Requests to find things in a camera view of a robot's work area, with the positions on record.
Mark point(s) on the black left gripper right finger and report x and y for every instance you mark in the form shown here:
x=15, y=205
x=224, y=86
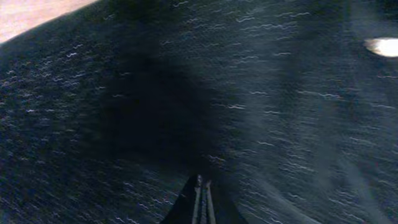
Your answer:
x=220, y=209

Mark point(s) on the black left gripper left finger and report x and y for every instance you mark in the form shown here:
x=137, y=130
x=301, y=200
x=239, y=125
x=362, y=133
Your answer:
x=187, y=207

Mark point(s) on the black sparkly cardigan pearl buttons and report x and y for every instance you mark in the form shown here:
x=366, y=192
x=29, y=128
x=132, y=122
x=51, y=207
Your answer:
x=107, y=111

